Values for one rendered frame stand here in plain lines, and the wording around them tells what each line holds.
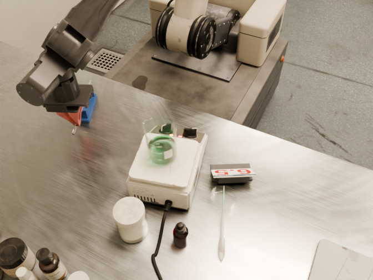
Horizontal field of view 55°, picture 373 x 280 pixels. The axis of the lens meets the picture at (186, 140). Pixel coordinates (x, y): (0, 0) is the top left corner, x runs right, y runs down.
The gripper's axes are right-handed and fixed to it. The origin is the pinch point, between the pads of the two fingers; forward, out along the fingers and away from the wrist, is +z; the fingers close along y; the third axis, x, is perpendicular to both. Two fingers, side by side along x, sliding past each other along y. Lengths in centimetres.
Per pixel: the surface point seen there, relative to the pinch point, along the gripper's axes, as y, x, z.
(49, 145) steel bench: -6.3, -5.1, 3.2
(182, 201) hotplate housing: 26.7, -21.5, -1.0
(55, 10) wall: -61, 141, 52
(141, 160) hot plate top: 18.3, -15.2, -5.6
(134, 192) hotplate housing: 16.9, -19.8, -0.9
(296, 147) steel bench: 53, -3, 3
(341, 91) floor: 110, 103, 78
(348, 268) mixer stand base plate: 57, -32, 2
